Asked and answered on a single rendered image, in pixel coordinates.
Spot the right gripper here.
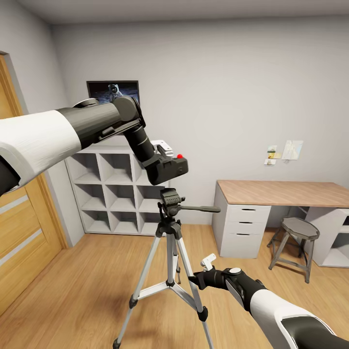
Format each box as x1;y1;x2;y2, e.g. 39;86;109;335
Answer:
188;265;219;291

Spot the digital camera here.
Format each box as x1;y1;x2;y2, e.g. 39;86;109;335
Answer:
146;153;189;186

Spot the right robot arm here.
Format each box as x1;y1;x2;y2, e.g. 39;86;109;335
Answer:
188;254;349;349

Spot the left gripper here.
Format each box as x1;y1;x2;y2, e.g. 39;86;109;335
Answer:
130;136;160;177

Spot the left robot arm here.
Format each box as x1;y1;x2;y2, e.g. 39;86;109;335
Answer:
0;95;174;197

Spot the camera tripod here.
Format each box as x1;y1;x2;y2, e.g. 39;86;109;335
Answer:
112;188;221;349

